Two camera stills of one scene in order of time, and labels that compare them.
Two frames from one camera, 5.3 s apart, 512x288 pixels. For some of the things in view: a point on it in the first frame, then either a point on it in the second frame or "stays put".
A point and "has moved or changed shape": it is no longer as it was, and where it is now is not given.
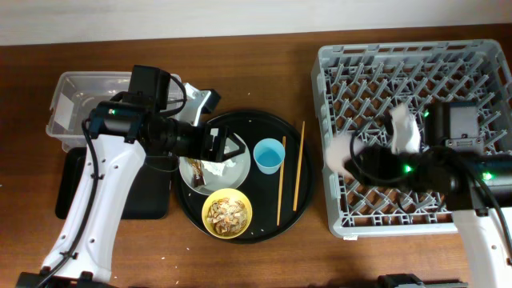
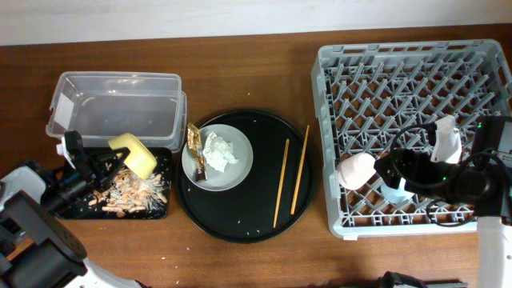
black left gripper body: x=194 y=142 → x=75 y=186
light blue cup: x=269 y=154 → x=396 y=195
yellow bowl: x=226 y=213 has moved or changed shape
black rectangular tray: x=149 y=195 stays put
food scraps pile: x=228 y=218 → x=130 y=193
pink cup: x=339 y=148 has moved or changed shape
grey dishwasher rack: x=358 y=84 stays put
